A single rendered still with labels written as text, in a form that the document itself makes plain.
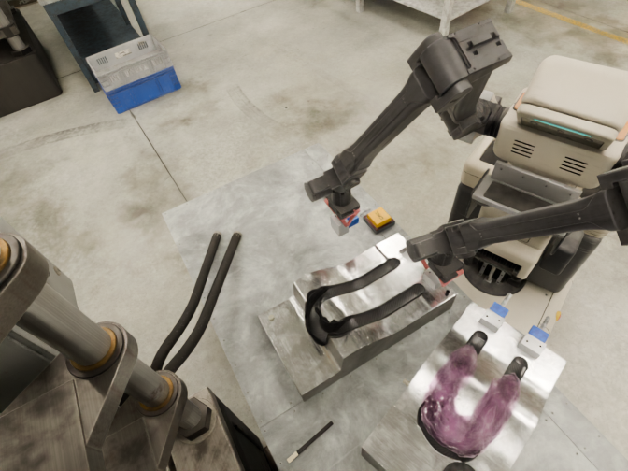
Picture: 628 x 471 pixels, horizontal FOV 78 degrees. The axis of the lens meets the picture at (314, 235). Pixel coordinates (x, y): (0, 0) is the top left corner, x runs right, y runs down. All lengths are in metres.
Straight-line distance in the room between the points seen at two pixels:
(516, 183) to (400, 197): 1.42
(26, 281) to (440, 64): 0.65
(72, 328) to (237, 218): 0.92
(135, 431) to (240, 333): 0.41
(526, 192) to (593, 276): 1.35
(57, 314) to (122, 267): 2.01
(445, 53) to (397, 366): 0.78
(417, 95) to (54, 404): 0.77
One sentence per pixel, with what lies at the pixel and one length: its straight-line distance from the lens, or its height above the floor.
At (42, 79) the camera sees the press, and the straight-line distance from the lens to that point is 4.46.
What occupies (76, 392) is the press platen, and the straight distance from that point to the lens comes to 0.74.
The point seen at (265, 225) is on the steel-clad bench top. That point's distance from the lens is 1.42.
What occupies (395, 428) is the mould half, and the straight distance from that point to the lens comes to 0.99.
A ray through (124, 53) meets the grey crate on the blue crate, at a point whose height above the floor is 0.28.
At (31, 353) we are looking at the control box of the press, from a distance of 0.87.
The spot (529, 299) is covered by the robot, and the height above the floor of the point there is 0.28.
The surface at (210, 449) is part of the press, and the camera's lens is 1.16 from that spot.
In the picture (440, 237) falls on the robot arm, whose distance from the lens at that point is 0.96.
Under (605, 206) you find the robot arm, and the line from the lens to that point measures 0.71.
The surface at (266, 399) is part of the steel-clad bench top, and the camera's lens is 1.14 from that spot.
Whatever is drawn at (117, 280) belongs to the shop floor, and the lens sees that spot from 2.59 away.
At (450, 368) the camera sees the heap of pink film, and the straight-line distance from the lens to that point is 1.03.
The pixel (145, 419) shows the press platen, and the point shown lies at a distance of 0.96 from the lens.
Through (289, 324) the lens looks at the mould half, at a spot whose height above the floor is 0.86.
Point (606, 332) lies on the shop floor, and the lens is 2.38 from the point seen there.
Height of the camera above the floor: 1.88
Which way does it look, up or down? 52 degrees down
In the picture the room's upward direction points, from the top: 8 degrees counter-clockwise
